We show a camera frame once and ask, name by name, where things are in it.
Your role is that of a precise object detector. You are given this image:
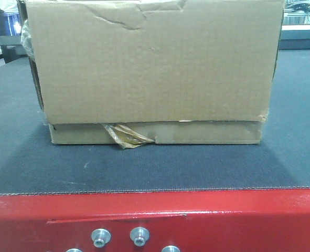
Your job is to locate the silver bolt bottom left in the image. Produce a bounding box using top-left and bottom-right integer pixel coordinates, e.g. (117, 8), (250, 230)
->
(66, 248), (82, 252)

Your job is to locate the dark grey conveyor belt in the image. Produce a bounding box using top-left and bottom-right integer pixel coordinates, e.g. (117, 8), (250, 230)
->
(0, 50), (310, 195)

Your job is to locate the brown cardboard carton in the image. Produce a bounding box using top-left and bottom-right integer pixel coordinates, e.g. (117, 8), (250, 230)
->
(22, 1), (284, 149)

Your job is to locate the dark table background left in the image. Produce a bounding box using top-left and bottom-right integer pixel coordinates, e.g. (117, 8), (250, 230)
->
(0, 35), (27, 64)

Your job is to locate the red conveyor frame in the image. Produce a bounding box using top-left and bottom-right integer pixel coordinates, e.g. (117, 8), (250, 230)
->
(0, 189), (310, 251)

